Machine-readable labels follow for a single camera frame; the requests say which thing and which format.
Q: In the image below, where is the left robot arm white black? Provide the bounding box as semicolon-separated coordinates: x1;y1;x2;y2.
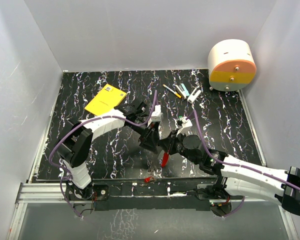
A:
55;101;163;200

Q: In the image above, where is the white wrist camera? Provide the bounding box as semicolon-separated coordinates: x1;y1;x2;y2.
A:
147;105;163;127
176;116;193;136

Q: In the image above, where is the white clip tool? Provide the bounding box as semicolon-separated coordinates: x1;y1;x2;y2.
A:
187;87;202;104

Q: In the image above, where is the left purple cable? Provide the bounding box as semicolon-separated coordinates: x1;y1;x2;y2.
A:
49;89;159;221

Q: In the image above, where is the round pastel drawer cabinet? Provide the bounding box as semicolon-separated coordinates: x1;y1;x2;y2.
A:
207;39;257;92

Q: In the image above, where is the red key tag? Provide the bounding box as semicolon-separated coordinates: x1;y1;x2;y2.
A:
144;176;156;183

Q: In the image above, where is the aluminium frame rail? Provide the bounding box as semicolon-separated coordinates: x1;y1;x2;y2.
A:
7;183;93;240

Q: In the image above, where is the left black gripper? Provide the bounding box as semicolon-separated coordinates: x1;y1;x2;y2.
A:
128;118;161;154

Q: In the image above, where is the yellow white pen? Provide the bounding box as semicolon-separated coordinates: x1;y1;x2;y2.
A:
163;84;182;99

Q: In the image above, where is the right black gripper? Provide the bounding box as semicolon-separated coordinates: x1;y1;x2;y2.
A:
158;128;200;165

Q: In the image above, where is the yellow notebook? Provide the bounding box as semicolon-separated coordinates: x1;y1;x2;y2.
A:
84;84;127;116

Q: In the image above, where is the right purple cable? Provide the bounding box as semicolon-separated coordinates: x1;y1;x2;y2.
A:
186;109;300;218

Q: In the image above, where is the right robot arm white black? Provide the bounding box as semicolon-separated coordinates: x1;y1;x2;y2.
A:
157;133;300;216

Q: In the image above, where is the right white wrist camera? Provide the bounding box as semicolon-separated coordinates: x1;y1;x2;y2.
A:
176;116;193;136

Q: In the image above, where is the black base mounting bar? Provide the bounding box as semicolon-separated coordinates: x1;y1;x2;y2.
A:
65;177;241;216

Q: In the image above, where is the light blue marker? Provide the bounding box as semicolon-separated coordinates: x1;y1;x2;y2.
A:
174;84;188;99

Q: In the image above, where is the purple cable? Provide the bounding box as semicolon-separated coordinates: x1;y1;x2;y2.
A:
186;109;300;218
49;89;159;221

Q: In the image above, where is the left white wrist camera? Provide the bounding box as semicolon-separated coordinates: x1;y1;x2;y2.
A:
147;105;163;127

